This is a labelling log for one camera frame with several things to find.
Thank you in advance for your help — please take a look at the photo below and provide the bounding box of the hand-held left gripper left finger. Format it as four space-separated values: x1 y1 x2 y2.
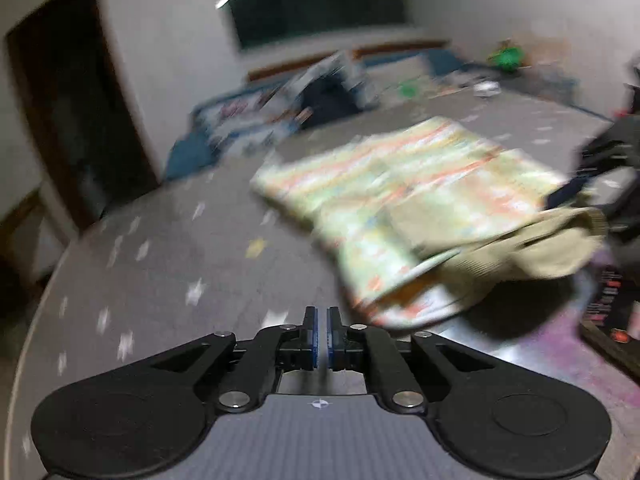
150 306 319 413

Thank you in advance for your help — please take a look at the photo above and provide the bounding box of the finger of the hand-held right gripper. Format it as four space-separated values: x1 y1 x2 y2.
545 172 598 211

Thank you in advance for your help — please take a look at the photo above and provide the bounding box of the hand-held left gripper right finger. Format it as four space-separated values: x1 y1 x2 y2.
326 306 496 413

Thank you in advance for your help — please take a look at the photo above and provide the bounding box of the beige ribbed sweater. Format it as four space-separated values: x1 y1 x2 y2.
390 206 609 322

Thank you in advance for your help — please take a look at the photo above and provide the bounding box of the green orange printed garment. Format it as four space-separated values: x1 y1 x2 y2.
250 116 571 330

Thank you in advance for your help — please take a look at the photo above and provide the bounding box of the black printed box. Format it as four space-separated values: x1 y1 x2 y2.
579 260 640 378

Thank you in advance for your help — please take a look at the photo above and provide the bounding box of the green toy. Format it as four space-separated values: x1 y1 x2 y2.
487 40 527 73

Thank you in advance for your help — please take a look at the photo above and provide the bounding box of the grey star print bed sheet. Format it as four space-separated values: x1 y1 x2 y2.
10 74 640 480

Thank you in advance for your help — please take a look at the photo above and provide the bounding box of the white blue printed cloth pile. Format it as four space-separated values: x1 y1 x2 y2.
199 51 382 157

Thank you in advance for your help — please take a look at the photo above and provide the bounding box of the dark bag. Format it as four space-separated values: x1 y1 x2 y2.
299 76 362 127

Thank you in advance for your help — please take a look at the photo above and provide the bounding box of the dark wooden doorway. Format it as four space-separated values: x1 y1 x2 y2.
4 0 162 233

